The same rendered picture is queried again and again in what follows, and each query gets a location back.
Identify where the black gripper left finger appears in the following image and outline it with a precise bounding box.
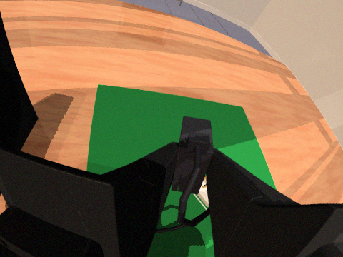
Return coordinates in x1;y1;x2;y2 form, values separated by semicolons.
0;142;179;257

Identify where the green circuit board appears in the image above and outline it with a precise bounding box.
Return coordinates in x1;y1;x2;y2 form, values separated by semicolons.
86;84;277;257

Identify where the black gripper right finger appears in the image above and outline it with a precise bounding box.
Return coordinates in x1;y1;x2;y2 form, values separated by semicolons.
206;148;343;257

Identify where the black computer fan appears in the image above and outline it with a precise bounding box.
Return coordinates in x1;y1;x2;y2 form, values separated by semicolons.
0;12;38;151

